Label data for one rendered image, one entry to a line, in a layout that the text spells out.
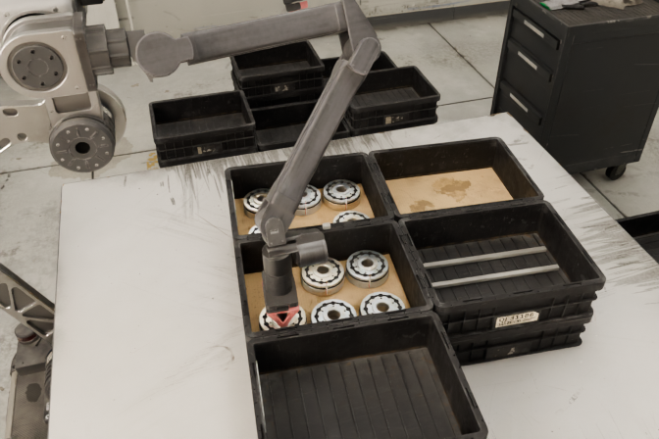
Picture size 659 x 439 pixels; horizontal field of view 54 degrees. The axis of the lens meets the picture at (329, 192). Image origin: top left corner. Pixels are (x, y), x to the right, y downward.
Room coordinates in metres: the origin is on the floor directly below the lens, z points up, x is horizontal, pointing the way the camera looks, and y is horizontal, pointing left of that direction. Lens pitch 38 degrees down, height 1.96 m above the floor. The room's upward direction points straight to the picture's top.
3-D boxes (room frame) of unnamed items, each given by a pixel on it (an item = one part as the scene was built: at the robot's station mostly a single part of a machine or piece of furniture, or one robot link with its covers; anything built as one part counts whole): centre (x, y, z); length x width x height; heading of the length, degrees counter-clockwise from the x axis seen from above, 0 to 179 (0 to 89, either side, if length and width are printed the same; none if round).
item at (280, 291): (0.93, 0.10, 1.00); 0.10 x 0.07 x 0.07; 11
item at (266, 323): (0.94, 0.10, 0.88); 0.10 x 0.10 x 0.01
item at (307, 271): (1.10, 0.02, 0.86); 0.10 x 0.10 x 0.01
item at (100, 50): (1.06, 0.40, 1.45); 0.09 x 0.08 x 0.12; 16
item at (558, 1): (2.76, -1.04, 0.88); 0.25 x 0.19 x 0.03; 106
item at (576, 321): (1.10, -0.39, 0.76); 0.40 x 0.30 x 0.12; 101
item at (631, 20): (2.72, -1.17, 0.45); 0.60 x 0.45 x 0.90; 106
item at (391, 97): (2.50, -0.24, 0.37); 0.40 x 0.30 x 0.45; 106
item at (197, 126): (2.27, 0.52, 0.37); 0.40 x 0.30 x 0.45; 106
